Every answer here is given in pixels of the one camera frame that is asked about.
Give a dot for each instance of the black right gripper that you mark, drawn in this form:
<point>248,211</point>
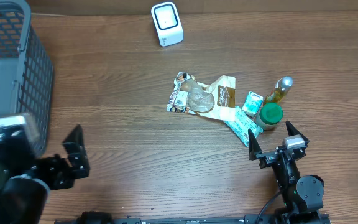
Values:
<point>267,157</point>

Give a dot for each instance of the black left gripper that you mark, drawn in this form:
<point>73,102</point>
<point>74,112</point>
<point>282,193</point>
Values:
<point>56,172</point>

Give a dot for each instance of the green lid white jar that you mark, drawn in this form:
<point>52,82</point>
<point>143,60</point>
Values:
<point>269,116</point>

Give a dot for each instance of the teal wet wipes pack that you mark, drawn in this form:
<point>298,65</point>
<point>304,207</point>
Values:
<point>242,124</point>

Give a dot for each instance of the teal Kleenex tissue pack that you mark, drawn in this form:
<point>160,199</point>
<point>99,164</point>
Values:
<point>252,104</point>

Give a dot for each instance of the yellow oil bottle silver cap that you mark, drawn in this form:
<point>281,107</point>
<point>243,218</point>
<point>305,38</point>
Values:
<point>281,89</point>

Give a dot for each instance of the brown Pantree snack bag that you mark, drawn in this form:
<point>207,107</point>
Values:
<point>215,101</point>

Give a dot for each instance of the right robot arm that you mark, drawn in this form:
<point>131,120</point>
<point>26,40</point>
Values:
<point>299,198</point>

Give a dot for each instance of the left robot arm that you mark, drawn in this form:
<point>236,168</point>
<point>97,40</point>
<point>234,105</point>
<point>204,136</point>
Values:
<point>26,180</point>

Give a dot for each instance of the white barcode scanner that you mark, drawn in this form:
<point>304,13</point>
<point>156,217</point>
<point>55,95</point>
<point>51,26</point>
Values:
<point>167,24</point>

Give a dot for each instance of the grey plastic shopping basket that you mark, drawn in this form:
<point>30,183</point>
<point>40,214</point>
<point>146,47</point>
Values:
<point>26,70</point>

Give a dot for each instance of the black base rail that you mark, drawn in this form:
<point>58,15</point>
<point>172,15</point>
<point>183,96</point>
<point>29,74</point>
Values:
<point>100,217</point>

